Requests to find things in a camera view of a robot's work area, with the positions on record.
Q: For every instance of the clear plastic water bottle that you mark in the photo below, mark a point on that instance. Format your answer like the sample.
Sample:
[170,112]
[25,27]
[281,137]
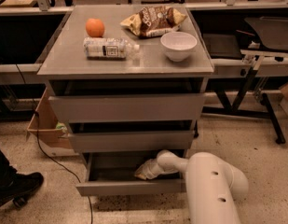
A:
[110,48]

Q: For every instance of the dark tray on stand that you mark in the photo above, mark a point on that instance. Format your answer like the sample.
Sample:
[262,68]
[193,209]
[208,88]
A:
[272,31]

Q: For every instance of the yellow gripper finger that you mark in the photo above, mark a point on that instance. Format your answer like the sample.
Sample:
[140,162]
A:
[142,172]

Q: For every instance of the black shoe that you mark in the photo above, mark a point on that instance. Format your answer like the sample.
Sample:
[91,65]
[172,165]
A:
[21,189]

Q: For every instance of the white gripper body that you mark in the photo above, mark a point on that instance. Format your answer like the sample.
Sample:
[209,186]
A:
[155,170]

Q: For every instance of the brown chip bag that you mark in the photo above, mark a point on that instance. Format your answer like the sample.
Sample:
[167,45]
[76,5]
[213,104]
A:
[154,21]

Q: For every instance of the grey top drawer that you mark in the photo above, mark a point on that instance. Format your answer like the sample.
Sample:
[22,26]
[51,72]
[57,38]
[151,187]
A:
[120,108]

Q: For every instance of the grey middle drawer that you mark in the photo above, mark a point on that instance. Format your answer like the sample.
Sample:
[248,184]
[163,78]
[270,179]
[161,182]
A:
[130,141]

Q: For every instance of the cardboard box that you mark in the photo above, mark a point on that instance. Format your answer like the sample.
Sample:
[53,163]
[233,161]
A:
[51,134]

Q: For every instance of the black metal stand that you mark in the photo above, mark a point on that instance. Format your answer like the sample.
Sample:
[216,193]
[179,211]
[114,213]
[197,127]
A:
[254,59]

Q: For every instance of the grey drawer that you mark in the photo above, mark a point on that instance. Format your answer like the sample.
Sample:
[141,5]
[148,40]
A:
[112,173]
[130,141]
[120,108]

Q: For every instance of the grey bottom drawer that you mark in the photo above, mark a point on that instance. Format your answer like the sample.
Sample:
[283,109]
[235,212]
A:
[112,173]

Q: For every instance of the grey drawer cabinet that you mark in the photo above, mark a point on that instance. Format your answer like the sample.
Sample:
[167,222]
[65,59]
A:
[69,72]

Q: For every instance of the white bowl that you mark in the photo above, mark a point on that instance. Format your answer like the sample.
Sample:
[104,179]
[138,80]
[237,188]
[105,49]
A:
[177,46]

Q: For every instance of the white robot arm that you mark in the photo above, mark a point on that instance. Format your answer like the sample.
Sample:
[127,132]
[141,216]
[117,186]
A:
[212,184]

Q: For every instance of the orange fruit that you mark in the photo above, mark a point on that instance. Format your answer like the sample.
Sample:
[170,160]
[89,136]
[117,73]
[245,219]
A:
[95,28]

